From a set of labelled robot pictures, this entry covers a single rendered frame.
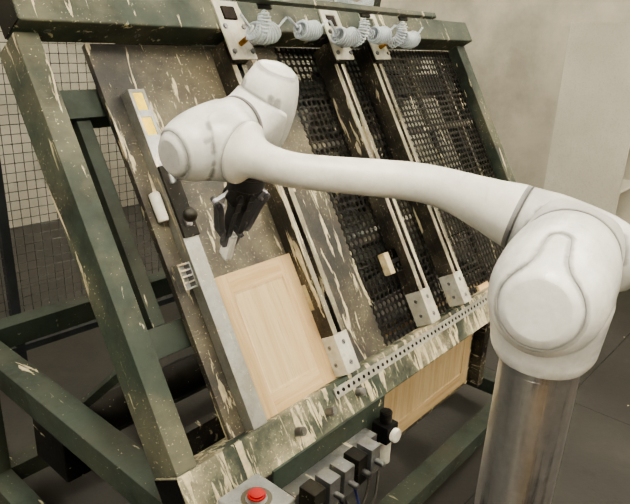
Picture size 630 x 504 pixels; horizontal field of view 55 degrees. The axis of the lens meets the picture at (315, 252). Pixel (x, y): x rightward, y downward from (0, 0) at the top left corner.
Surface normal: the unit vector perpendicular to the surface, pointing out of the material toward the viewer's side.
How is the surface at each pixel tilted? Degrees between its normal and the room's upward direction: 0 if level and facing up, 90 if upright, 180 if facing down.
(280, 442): 59
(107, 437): 0
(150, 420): 90
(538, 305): 85
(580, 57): 90
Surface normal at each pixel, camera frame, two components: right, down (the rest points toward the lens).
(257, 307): 0.67, -0.27
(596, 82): -0.67, 0.22
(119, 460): 0.04, -0.94
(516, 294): -0.44, 0.23
